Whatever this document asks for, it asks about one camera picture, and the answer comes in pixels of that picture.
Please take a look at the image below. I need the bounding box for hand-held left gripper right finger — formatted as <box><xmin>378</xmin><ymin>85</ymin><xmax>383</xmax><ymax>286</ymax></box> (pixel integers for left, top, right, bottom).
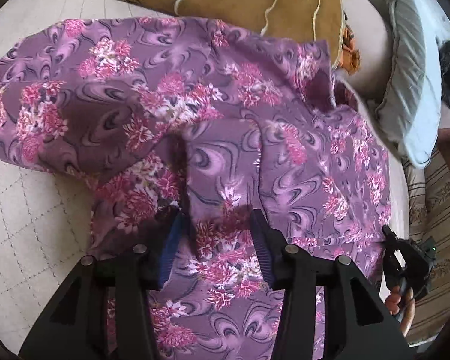
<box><xmin>250</xmin><ymin>208</ymin><xmax>414</xmax><ymax>360</ymax></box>

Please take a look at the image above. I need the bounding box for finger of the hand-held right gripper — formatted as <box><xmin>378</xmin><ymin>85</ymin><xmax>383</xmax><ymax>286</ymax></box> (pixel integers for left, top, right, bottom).
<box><xmin>382</xmin><ymin>225</ymin><xmax>401</xmax><ymax>250</ymax></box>

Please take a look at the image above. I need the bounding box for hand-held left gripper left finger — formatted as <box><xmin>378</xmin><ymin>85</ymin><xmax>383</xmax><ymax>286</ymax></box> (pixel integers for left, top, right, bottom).
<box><xmin>19</xmin><ymin>210</ymin><xmax>191</xmax><ymax>360</ymax></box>

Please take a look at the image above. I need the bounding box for purple floral garment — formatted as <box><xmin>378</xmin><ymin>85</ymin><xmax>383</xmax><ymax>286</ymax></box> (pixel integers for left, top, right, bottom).
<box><xmin>0</xmin><ymin>17</ymin><xmax>394</xmax><ymax>360</ymax></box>

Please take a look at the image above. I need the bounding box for person's right hand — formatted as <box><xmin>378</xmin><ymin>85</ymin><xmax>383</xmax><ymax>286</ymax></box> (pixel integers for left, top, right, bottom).
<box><xmin>384</xmin><ymin>285</ymin><xmax>415</xmax><ymax>325</ymax></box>

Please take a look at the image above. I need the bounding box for striped beige mattress fabric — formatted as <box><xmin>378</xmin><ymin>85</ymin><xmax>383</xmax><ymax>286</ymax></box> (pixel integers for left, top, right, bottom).
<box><xmin>401</xmin><ymin>146</ymin><xmax>450</xmax><ymax>346</ymax></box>

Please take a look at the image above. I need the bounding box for light blue pillow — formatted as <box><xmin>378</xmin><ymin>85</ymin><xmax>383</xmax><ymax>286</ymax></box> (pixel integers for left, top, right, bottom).
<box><xmin>374</xmin><ymin>0</ymin><xmax>446</xmax><ymax>170</ymax></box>

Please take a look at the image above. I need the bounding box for quilted beige bedspread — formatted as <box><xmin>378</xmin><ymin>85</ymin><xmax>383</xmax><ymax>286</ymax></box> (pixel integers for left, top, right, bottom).
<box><xmin>0</xmin><ymin>0</ymin><xmax>409</xmax><ymax>349</ymax></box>

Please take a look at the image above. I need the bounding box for orange patterned cloth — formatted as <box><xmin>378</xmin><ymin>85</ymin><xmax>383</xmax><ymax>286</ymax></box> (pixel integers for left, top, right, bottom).
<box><xmin>335</xmin><ymin>11</ymin><xmax>361</xmax><ymax>74</ymax></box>

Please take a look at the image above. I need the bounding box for brown printed blanket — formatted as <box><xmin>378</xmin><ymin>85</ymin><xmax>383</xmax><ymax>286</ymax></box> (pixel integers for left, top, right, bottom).
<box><xmin>112</xmin><ymin>0</ymin><xmax>347</xmax><ymax>69</ymax></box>

